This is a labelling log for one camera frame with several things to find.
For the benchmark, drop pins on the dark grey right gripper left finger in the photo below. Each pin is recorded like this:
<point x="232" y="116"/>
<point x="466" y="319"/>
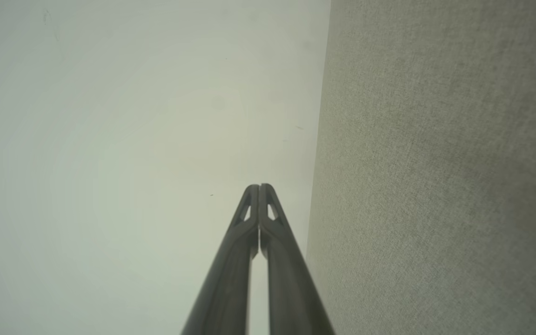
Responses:
<point x="231" y="279"/>

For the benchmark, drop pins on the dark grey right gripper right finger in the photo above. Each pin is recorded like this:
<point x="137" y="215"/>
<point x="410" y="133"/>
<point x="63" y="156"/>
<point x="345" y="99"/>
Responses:
<point x="291" y="288"/>

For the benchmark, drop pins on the grey fabric sofa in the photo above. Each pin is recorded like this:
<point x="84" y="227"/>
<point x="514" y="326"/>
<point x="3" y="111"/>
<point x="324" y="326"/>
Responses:
<point x="435" y="186"/>

